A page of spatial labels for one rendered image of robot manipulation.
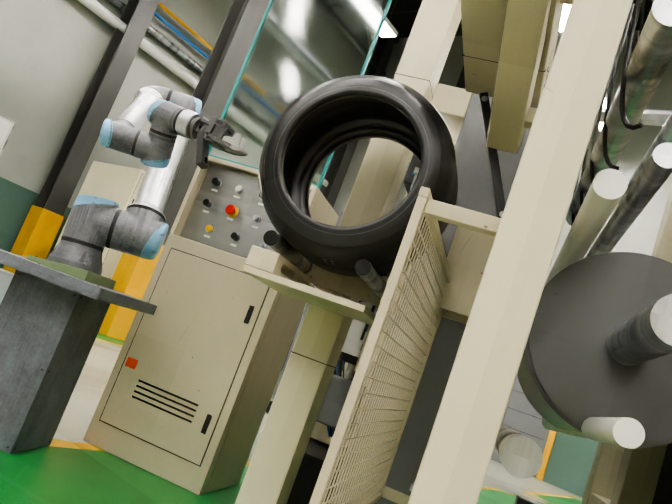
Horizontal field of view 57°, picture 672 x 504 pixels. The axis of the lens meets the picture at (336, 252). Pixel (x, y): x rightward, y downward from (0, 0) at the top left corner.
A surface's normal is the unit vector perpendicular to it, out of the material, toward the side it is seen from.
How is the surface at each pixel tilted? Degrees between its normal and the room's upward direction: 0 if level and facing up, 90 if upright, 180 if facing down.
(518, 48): 162
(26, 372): 90
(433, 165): 88
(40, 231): 90
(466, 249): 90
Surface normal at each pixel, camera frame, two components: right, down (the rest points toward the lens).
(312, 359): -0.22, -0.25
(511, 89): -0.40, 0.80
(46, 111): 0.77, 0.18
